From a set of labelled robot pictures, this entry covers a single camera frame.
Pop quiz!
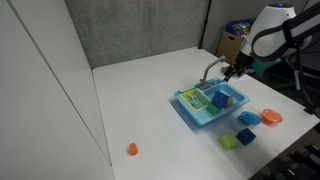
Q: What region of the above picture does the blue printed building block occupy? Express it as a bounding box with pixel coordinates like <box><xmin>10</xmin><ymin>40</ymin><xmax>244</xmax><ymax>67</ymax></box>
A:
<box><xmin>211</xmin><ymin>90</ymin><xmax>230</xmax><ymax>109</ymax></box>

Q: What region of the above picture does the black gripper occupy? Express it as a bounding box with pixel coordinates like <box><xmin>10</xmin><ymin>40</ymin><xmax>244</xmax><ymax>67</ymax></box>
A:
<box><xmin>223</xmin><ymin>53</ymin><xmax>254</xmax><ymax>83</ymax></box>

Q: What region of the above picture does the small orange toy cup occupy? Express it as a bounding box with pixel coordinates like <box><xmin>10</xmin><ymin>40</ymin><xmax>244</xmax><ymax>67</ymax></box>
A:
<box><xmin>128</xmin><ymin>142</ymin><xmax>139</xmax><ymax>157</ymax></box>

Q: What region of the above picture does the grey toy faucet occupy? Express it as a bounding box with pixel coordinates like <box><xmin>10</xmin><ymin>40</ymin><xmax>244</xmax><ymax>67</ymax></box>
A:
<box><xmin>198</xmin><ymin>55</ymin><xmax>227</xmax><ymax>90</ymax></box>

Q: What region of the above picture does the yellow toy dish rack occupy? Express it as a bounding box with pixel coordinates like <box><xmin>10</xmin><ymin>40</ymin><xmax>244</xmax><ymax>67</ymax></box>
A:
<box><xmin>178</xmin><ymin>87</ymin><xmax>212</xmax><ymax>112</ymax></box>

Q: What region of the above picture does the blue toy plate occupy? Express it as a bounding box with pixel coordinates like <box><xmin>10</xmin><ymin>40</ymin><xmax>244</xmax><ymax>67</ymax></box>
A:
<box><xmin>238</xmin><ymin>110</ymin><xmax>262</xmax><ymax>127</ymax></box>

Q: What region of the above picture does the lime green building block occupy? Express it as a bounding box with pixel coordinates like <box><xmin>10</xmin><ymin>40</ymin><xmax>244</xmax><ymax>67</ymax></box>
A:
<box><xmin>218</xmin><ymin>133</ymin><xmax>240</xmax><ymax>151</ymax></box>

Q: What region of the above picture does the light blue toy sink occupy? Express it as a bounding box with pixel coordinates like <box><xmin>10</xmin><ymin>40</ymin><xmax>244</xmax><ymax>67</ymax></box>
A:
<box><xmin>173</xmin><ymin>77</ymin><xmax>251</xmax><ymax>129</ymax></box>

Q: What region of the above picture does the dark blue building block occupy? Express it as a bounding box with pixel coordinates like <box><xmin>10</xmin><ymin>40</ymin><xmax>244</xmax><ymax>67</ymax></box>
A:
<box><xmin>235</xmin><ymin>127</ymin><xmax>257</xmax><ymax>146</ymax></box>

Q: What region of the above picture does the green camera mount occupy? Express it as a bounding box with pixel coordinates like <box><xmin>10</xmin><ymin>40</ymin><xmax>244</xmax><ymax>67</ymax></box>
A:
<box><xmin>251</xmin><ymin>58</ymin><xmax>283</xmax><ymax>74</ymax></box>

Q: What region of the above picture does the black tripod stand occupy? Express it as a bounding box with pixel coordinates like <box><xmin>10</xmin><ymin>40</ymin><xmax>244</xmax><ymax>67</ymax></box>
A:
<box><xmin>198</xmin><ymin>0</ymin><xmax>213</xmax><ymax>50</ymax></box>

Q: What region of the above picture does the orange toy plate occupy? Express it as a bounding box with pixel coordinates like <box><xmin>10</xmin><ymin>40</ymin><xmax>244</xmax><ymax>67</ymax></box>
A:
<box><xmin>261</xmin><ymin>108</ymin><xmax>284</xmax><ymax>126</ymax></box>

